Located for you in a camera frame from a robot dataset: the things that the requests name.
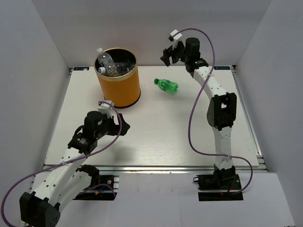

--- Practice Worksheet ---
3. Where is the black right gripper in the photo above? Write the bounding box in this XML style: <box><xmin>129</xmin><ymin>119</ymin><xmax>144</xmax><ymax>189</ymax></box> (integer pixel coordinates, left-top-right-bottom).
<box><xmin>160</xmin><ymin>41</ymin><xmax>189</xmax><ymax>67</ymax></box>

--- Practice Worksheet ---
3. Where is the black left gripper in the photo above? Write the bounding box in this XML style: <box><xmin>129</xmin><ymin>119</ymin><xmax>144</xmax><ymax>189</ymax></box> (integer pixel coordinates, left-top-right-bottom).
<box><xmin>95</xmin><ymin>113</ymin><xmax>130</xmax><ymax>139</ymax></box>

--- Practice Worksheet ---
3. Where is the green plastic bottle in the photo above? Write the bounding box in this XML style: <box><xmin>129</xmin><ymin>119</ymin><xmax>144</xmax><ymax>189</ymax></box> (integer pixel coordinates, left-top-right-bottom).
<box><xmin>154</xmin><ymin>79</ymin><xmax>178</xmax><ymax>94</ymax></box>

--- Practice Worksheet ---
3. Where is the clear bottle black label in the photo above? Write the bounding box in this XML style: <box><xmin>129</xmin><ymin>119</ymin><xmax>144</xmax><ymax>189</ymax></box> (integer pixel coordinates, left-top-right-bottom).
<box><xmin>120</xmin><ymin>62</ymin><xmax>135</xmax><ymax>72</ymax></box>

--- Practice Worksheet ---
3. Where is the clear unlabelled plastic bottle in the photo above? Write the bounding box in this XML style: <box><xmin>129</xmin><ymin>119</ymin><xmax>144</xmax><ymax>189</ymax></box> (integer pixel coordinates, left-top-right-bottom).
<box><xmin>98</xmin><ymin>66</ymin><xmax>125</xmax><ymax>77</ymax></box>

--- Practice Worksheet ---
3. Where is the clear bottle blue label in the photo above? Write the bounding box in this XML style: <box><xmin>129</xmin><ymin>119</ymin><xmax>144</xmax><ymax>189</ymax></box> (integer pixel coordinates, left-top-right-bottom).
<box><xmin>97</xmin><ymin>48</ymin><xmax>116</xmax><ymax>69</ymax></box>

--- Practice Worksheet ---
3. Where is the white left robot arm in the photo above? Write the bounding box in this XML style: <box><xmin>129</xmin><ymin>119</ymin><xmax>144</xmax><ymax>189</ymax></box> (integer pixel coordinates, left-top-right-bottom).
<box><xmin>19</xmin><ymin>111</ymin><xmax>130</xmax><ymax>227</ymax></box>

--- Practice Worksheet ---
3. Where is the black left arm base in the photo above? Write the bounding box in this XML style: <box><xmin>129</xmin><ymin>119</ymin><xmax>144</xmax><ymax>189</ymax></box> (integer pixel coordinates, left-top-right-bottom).
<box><xmin>74</xmin><ymin>175</ymin><xmax>119</xmax><ymax>201</ymax></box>

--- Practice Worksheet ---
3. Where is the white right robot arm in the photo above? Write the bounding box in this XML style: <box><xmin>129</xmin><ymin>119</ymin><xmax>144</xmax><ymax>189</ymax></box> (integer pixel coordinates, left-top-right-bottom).
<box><xmin>160</xmin><ymin>35</ymin><xmax>237</xmax><ymax>189</ymax></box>

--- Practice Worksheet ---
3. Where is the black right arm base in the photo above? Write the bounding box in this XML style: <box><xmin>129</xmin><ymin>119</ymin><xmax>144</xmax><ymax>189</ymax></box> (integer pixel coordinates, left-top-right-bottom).
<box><xmin>193</xmin><ymin>174</ymin><xmax>243</xmax><ymax>201</ymax></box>

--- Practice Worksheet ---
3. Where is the orange cylindrical bin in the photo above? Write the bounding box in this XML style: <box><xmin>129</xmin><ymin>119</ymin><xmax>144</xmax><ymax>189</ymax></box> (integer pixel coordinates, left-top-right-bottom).
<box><xmin>94</xmin><ymin>47</ymin><xmax>141</xmax><ymax>108</ymax></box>

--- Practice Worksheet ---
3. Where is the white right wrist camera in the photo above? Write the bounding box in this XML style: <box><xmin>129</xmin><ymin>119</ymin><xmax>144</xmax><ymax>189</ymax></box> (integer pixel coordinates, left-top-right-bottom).
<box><xmin>169</xmin><ymin>29</ymin><xmax>182</xmax><ymax>50</ymax></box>

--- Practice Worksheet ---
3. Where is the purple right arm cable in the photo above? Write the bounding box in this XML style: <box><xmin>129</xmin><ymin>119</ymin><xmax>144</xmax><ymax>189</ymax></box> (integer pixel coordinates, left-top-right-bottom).
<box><xmin>179</xmin><ymin>28</ymin><xmax>253</xmax><ymax>195</ymax></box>

